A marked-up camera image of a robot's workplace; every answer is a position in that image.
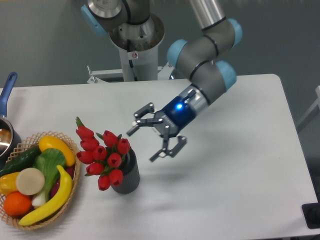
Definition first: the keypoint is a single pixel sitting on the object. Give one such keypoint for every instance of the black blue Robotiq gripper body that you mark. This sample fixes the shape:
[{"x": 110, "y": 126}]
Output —
[{"x": 176, "y": 114}]

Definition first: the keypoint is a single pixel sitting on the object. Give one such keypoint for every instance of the green cucumber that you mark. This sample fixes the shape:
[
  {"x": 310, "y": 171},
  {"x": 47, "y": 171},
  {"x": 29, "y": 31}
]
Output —
[{"x": 22, "y": 161}]

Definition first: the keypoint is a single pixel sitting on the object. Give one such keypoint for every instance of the yellow squash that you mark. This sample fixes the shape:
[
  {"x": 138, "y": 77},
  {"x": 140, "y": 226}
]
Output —
[{"x": 52, "y": 142}]

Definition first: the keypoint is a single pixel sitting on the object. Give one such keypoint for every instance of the yellow banana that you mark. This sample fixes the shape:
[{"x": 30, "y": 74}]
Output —
[{"x": 42, "y": 212}]

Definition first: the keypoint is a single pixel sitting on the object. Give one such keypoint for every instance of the blue handled saucepan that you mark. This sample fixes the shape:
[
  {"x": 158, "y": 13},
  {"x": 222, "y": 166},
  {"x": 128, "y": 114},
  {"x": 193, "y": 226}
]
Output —
[{"x": 9, "y": 138}]

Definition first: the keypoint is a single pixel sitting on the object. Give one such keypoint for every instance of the green bok choy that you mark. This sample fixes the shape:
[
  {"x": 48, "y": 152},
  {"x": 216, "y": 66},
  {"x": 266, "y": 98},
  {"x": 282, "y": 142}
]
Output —
[{"x": 47, "y": 163}]

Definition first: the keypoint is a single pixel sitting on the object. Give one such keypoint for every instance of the dark purple eggplant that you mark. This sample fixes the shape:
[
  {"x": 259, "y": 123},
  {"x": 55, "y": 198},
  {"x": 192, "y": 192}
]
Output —
[{"x": 63, "y": 186}]

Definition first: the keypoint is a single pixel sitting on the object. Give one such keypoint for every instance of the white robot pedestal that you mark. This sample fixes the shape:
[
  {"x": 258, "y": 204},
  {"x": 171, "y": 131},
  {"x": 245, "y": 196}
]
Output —
[{"x": 138, "y": 52}]

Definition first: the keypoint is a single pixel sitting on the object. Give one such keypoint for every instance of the white frame at right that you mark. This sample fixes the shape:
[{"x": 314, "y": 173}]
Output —
[{"x": 310, "y": 113}]

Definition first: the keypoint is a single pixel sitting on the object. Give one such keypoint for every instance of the yellow bell pepper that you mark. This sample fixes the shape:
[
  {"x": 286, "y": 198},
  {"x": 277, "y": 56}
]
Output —
[{"x": 8, "y": 183}]

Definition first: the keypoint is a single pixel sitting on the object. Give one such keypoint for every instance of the red tulip bouquet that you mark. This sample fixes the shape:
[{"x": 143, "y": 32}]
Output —
[{"x": 104, "y": 154}]

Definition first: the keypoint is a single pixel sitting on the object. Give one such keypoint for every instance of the dark grey ribbed vase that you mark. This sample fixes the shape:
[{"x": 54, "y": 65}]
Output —
[{"x": 131, "y": 175}]

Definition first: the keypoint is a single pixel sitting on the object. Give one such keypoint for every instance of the beige round disc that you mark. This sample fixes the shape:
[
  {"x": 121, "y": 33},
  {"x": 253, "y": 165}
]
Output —
[{"x": 30, "y": 181}]

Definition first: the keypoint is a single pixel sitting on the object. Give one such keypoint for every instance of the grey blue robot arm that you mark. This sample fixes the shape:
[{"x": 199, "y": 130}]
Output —
[{"x": 197, "y": 61}]

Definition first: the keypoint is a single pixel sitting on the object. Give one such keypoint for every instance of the orange fruit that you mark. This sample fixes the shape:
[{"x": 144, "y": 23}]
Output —
[{"x": 17, "y": 204}]

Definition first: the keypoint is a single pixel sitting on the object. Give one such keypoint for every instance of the black device at edge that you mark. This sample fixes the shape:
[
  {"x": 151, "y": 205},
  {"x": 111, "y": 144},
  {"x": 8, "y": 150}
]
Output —
[{"x": 311, "y": 212}]

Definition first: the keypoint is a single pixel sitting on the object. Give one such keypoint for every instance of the woven wicker basket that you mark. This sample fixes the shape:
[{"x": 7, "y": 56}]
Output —
[{"x": 21, "y": 147}]

